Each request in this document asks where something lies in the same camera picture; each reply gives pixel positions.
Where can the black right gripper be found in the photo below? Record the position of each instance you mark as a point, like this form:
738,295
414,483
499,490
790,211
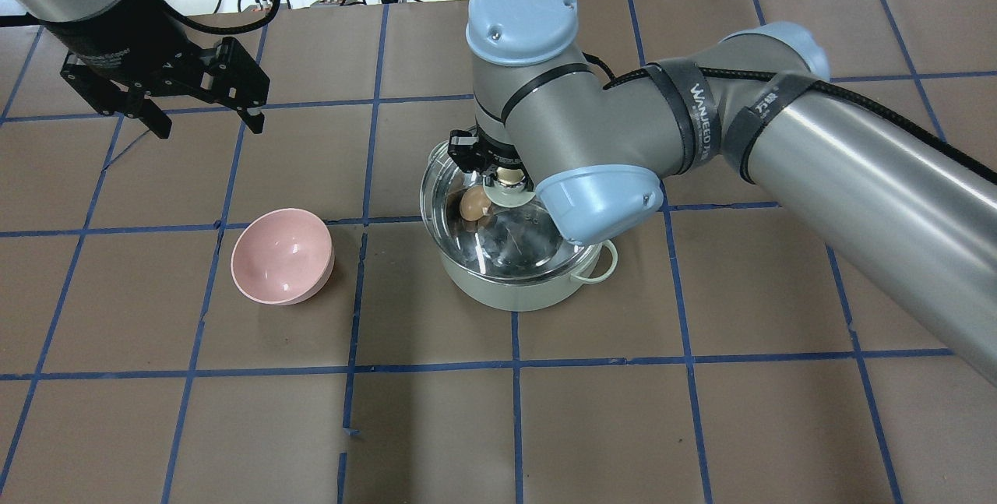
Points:
494,160

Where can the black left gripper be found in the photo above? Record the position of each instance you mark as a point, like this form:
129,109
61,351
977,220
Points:
111,38

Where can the brown egg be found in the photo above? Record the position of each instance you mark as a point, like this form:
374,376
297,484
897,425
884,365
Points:
474,204

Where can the glass pot lid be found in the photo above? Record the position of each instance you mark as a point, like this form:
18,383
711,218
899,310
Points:
510,245

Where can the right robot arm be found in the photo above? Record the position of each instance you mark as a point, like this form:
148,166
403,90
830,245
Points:
914,214

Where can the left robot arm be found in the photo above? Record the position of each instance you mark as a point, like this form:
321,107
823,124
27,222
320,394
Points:
139,17

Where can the mint green steel pot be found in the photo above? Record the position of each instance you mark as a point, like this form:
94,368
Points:
507,188

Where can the pink bowl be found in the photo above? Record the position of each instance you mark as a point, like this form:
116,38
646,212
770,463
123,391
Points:
283,257

